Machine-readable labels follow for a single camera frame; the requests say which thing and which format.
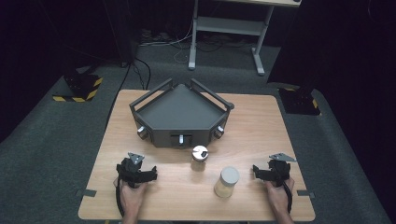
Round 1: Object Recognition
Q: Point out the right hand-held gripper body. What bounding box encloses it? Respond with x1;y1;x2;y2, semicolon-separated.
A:
263;151;297;189

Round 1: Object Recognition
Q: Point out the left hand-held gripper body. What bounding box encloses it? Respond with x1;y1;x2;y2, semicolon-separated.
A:
120;151;150;189

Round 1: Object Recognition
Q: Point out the person's left hand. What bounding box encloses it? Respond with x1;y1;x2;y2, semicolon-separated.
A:
119;179;148;215

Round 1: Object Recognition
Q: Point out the person's right hand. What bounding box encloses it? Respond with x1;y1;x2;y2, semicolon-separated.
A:
264;176;295;216

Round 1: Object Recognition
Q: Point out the grey tape strip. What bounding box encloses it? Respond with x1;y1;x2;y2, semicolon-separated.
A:
76;189;98;198
296;189;317;199

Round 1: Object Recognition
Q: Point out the yellowish jar with grey lid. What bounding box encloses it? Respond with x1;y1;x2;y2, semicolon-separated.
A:
213;165;241;199

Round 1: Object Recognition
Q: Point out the glass jar with silver lid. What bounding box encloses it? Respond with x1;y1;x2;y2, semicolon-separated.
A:
191;145;210;173

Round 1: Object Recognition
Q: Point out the black stand base striped tape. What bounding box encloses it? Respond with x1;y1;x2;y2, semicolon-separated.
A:
51;72;104;104
277;87;322;117

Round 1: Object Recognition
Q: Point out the black curtain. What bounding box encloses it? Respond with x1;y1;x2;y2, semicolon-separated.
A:
266;0;396;94

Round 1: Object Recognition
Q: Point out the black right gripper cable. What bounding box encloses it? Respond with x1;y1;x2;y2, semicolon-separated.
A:
281;180;294;215

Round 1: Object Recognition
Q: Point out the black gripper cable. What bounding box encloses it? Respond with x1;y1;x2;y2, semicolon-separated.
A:
115;177;125;217
281;180;294;215

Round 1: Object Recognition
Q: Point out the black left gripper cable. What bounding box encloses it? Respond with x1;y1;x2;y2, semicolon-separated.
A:
115;177;125;217

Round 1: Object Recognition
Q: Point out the black floor cable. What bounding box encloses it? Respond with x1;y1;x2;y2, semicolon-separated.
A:
106;57;152;126

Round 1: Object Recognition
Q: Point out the white floor cable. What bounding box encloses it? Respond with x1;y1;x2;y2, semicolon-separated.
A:
139;21;195;63

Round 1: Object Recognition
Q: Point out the white metal desk frame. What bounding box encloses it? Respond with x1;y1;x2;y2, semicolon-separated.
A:
188;0;303;77

